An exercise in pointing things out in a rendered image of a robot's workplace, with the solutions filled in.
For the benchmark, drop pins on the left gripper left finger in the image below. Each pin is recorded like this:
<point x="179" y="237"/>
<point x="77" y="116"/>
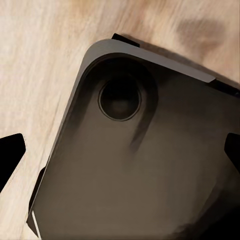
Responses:
<point x="12" y="149"/>

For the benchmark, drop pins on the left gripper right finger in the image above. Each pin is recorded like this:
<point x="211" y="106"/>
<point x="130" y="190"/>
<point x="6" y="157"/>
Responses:
<point x="232" y="149"/>

